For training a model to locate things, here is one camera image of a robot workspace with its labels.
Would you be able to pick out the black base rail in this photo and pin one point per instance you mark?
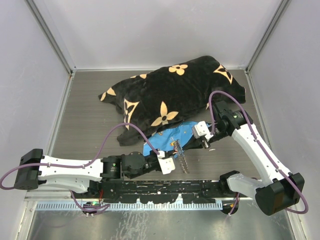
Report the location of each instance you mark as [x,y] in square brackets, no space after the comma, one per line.
[155,191]

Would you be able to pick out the large metal keyring with rings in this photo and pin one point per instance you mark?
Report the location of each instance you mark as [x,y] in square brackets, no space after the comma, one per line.
[180,156]

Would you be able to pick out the black floral plush pillow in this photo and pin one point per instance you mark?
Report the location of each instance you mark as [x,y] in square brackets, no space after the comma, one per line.
[157,100]

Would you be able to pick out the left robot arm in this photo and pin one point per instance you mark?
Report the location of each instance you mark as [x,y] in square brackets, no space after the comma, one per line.
[80,176]

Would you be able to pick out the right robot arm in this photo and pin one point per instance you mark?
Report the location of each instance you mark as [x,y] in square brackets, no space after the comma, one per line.
[277,188]

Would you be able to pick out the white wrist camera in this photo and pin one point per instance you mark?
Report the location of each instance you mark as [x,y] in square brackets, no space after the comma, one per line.
[166,163]
[200,130]

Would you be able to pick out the white slotted cable duct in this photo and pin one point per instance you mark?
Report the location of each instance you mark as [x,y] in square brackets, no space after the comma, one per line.
[138,206]

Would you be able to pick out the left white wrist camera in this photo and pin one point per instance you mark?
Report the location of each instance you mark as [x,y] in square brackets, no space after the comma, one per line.
[166,163]

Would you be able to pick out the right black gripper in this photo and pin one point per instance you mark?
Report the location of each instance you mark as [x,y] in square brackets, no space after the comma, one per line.
[197,143]

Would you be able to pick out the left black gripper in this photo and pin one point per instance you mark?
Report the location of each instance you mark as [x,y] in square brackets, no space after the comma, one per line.
[152,152]

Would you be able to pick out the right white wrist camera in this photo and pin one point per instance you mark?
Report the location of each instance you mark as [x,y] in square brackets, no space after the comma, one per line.
[200,130]

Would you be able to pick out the blue cartoon print cloth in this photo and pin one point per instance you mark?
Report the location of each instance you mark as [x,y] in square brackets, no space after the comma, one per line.
[164,140]

